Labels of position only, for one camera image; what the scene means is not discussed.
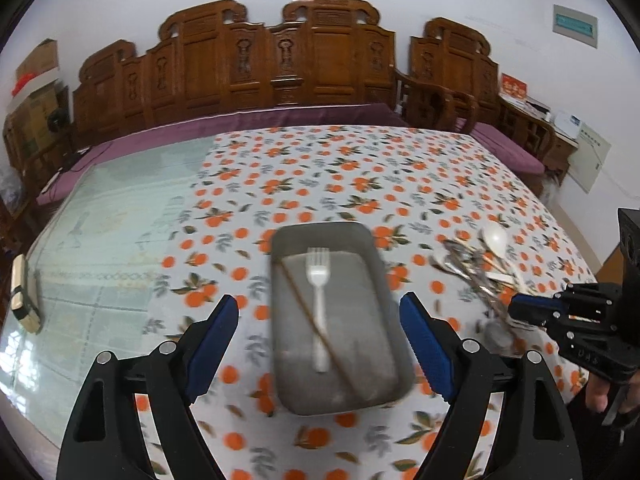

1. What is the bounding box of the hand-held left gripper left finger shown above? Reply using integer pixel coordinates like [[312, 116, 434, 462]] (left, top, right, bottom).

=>
[[56, 294, 240, 480]]

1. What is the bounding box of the stack of cardboard boxes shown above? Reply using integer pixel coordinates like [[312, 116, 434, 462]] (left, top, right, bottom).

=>
[[5, 82, 71, 161]]

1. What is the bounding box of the red card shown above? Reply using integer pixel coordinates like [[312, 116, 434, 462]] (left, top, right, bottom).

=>
[[501, 74, 528, 100]]

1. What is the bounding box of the green wall electrical panel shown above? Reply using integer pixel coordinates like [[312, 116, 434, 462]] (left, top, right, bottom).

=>
[[552, 4, 599, 50]]

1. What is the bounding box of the carved wooden bench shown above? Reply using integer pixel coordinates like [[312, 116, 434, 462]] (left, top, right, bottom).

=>
[[72, 0, 401, 151]]

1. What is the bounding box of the carved wooden armchair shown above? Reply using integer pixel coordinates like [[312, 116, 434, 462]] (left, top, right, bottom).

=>
[[392, 17, 558, 171]]

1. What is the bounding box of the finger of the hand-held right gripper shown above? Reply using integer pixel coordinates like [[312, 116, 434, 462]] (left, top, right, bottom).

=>
[[509, 294, 566, 328]]

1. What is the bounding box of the metal utensil with holed handle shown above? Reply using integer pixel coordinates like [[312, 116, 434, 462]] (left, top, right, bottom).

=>
[[462, 265, 506, 311]]

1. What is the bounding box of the purple bench cushion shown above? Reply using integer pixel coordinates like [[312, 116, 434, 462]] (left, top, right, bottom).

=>
[[37, 104, 408, 206]]

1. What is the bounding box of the small cream black device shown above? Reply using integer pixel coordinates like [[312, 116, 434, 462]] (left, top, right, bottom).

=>
[[9, 254, 45, 335]]

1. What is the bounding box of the white wall panel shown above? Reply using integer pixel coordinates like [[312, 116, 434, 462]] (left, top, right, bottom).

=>
[[567, 122, 612, 193]]

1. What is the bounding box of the purple armchair cushion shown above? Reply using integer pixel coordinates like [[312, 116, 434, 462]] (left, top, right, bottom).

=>
[[470, 121, 546, 176]]

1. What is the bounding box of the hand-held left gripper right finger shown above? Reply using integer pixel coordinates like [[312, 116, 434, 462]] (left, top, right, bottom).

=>
[[399, 291, 586, 480]]

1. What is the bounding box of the small metal spoon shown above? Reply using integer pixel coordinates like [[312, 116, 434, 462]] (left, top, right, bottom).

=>
[[431, 252, 481, 283]]

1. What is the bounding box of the large metal spoon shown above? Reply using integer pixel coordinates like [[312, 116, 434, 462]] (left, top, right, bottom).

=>
[[470, 280, 513, 353]]

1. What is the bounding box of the white plastic fork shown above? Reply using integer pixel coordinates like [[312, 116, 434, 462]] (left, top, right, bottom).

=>
[[306, 247, 332, 373]]

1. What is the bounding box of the wooden chopstick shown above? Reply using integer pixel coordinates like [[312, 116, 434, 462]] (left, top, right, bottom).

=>
[[272, 259, 361, 393], [479, 252, 523, 286]]

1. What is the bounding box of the person's right hand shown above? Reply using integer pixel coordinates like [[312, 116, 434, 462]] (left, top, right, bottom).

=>
[[586, 374, 608, 414]]

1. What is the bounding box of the orange print tablecloth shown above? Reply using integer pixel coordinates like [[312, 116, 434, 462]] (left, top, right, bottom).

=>
[[132, 125, 598, 480]]

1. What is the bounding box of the white box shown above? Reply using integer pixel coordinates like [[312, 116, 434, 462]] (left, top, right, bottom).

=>
[[552, 110, 583, 138]]

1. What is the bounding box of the wooden side table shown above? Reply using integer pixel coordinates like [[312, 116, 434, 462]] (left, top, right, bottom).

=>
[[497, 97, 578, 186]]

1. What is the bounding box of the metal tray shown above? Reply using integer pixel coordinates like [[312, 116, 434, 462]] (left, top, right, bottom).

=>
[[270, 221, 415, 417]]

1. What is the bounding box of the open cardboard box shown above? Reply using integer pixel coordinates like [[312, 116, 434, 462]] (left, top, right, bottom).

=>
[[15, 39, 60, 86]]

